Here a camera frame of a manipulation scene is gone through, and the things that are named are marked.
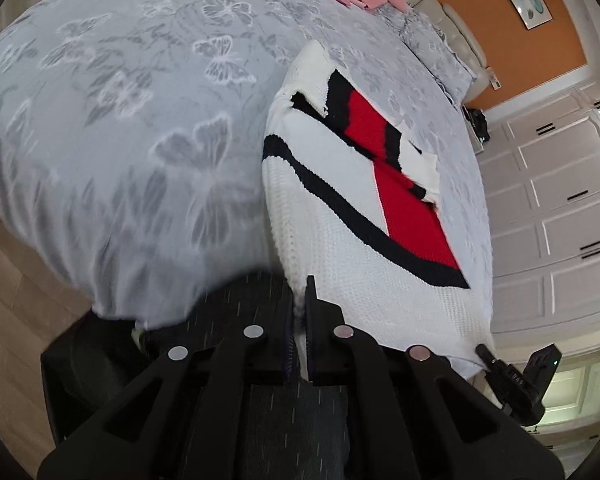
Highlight black bedside object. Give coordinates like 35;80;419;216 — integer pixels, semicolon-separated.
461;105;492;144

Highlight grey floral pillow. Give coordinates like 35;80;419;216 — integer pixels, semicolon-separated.
399;9;477;105

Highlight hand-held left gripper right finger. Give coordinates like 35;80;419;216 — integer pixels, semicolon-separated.
300;275;566;480

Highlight white red black knit sweater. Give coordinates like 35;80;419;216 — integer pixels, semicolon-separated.
261;40;494;382

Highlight dark speckled pants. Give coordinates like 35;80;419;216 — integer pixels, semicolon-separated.
144;269;352;480

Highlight beige padded headboard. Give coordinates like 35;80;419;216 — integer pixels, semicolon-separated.
394;0;502;107

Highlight grey butterfly print bedspread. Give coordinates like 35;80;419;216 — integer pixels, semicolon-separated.
0;0;497;376

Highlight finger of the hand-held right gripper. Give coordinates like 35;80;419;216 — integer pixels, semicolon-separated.
475;343;512;380

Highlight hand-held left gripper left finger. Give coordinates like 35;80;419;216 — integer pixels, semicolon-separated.
37;304;297;480

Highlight white panelled wardrobe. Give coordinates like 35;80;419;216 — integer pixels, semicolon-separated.
472;76;600;343

